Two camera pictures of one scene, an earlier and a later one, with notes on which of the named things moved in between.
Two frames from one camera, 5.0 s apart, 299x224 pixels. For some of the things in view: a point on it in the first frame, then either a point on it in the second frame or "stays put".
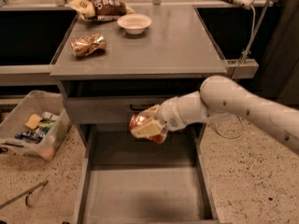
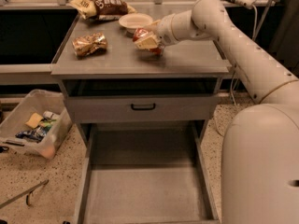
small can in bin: x=49 y=116 stays put
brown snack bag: x=90 y=45 stays put
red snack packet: x=143 y=118 → x=140 y=32
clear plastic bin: x=37 y=125 stays put
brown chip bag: x=97 y=7 stays put
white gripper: x=169 y=115 → x=165 y=32
